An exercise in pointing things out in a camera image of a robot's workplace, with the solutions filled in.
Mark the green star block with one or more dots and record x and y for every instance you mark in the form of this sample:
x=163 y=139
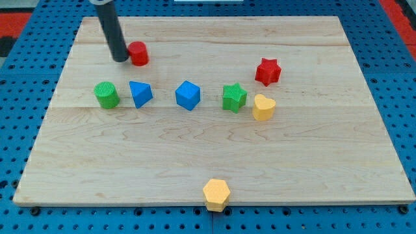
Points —
x=234 y=97

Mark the red star block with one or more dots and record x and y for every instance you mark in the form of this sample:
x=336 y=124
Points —
x=268 y=71

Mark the blue cube block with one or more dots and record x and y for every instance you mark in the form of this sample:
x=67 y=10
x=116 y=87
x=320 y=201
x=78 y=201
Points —
x=188 y=95

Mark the yellow heart block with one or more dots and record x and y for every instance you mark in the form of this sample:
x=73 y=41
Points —
x=263 y=107

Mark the light wooden board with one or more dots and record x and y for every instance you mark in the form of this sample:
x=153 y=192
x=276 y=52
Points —
x=326 y=143

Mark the blue triangular prism block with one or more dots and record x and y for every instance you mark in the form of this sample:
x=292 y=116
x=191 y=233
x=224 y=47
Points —
x=141 y=93

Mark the yellow hexagon block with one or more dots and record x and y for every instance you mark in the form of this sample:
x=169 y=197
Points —
x=216 y=195

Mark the red cylinder block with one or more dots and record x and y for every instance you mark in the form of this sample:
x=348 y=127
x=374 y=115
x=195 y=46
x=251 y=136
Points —
x=138 y=53

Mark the green cylinder block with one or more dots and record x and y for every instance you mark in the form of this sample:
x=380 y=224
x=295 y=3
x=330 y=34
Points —
x=106 y=95

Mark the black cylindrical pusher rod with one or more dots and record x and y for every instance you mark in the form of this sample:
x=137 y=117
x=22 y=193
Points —
x=108 y=18

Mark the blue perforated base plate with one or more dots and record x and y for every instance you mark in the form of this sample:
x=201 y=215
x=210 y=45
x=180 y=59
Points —
x=32 y=69

